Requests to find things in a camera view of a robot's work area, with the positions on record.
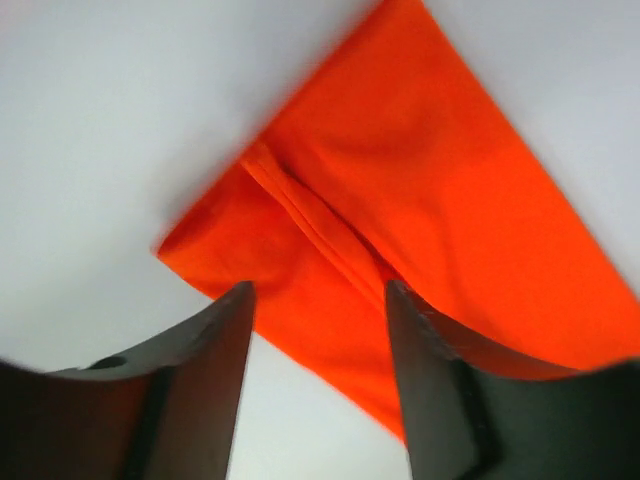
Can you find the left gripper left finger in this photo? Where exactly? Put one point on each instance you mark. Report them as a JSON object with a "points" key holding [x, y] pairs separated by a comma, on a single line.
{"points": [[163, 409]]}

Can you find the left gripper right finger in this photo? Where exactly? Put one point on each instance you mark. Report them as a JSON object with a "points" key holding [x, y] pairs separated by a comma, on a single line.
{"points": [[475, 409]]}

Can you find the orange t-shirt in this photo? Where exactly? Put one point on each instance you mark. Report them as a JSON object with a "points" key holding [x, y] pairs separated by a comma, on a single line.
{"points": [[393, 162]]}

